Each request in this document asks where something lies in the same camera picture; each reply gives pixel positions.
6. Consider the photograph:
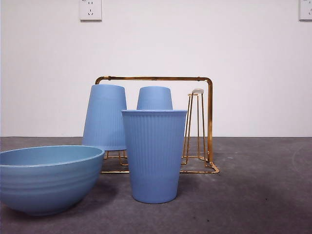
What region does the blue ribbed plastic cup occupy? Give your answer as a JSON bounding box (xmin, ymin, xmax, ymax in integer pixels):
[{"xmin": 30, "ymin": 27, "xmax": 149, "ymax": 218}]
[
  {"xmin": 121, "ymin": 109, "xmax": 188, "ymax": 204},
  {"xmin": 136, "ymin": 86, "xmax": 173, "ymax": 111},
  {"xmin": 81, "ymin": 84, "xmax": 128, "ymax": 152}
]

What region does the light blue ribbed bowl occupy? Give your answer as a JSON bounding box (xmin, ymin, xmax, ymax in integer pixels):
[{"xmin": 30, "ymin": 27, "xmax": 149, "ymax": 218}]
[{"xmin": 0, "ymin": 145, "xmax": 105, "ymax": 216}]

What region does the gold wire cup rack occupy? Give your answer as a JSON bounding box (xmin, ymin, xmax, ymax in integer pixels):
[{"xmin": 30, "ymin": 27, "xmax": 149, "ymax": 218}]
[{"xmin": 94, "ymin": 75, "xmax": 221, "ymax": 175}]

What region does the white wall socket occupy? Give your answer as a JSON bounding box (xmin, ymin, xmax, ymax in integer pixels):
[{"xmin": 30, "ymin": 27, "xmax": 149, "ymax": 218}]
[
  {"xmin": 79, "ymin": 0, "xmax": 102, "ymax": 21},
  {"xmin": 299, "ymin": 0, "xmax": 312, "ymax": 21}
]

